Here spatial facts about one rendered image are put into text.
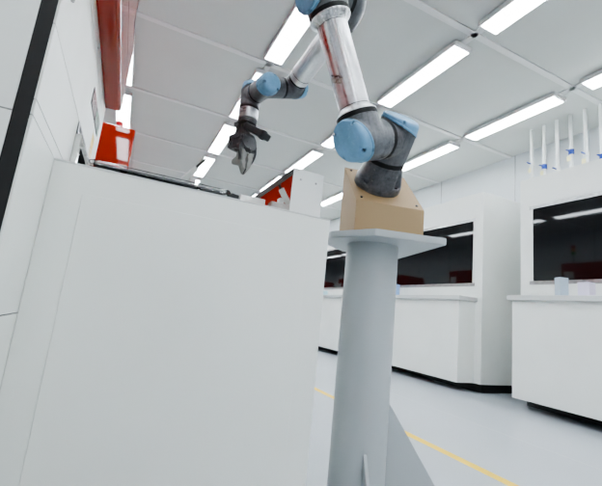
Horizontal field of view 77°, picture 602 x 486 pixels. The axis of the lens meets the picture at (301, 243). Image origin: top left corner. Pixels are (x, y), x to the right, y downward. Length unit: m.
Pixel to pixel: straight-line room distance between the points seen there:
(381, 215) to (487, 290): 3.15
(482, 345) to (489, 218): 1.29
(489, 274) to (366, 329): 3.24
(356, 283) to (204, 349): 0.49
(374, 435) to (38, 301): 0.87
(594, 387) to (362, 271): 2.48
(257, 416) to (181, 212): 0.48
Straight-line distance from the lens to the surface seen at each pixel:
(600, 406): 3.38
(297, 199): 1.04
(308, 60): 1.44
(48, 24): 0.78
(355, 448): 1.17
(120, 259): 0.85
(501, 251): 4.45
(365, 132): 1.04
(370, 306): 1.12
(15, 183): 0.69
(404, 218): 1.19
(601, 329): 3.35
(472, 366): 4.21
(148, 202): 0.88
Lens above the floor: 0.57
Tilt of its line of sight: 10 degrees up
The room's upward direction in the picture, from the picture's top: 6 degrees clockwise
